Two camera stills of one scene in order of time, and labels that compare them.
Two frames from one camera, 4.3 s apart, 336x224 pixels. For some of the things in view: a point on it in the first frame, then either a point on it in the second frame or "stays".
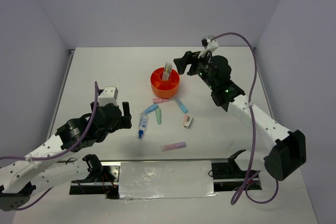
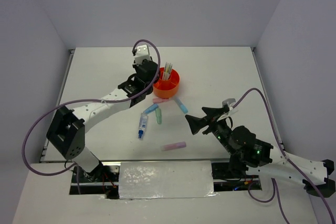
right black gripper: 181,63 -> 195,123
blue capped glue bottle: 143,125 stays
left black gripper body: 102,136 -> 135,66
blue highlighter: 181,105 stays
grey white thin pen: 164,75 stays
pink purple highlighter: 172,146 stays
